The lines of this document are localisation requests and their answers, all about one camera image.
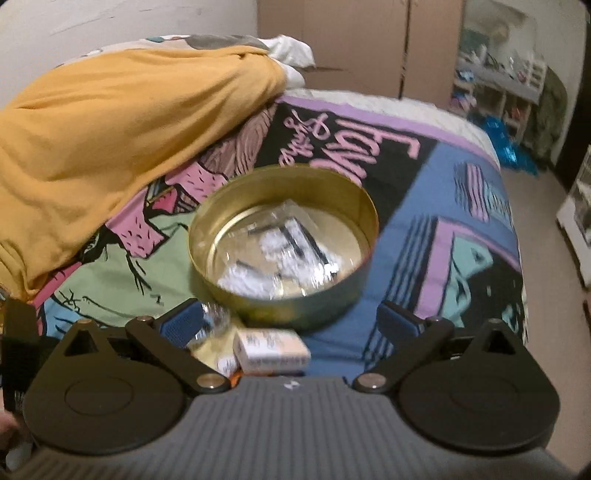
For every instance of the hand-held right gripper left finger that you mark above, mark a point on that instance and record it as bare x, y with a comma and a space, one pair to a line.
180, 321

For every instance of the cream face tissue pack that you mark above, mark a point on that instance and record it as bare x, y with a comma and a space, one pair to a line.
272, 350

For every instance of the clear bag of white pads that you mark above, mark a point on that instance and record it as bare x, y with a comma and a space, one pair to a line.
286, 244

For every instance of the grey desk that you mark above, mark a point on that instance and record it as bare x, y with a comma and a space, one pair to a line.
498, 76

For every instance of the brown wardrobe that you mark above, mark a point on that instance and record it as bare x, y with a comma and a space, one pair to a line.
351, 41

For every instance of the white cloth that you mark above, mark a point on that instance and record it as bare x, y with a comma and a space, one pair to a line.
291, 53

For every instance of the printed blanket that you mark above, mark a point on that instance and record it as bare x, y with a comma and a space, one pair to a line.
438, 221

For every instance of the clear plastic wrapper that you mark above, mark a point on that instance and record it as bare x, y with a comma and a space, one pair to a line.
214, 321

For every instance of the round gold tin container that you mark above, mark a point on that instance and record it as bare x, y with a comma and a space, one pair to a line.
277, 184

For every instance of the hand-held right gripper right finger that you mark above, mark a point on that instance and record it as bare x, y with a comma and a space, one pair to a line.
397, 321

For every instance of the green jacket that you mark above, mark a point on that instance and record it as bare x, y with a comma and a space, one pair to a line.
551, 115

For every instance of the yellow blanket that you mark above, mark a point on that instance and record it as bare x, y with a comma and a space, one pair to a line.
115, 115

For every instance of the blue plastic bag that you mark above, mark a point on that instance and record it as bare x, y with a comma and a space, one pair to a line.
508, 147

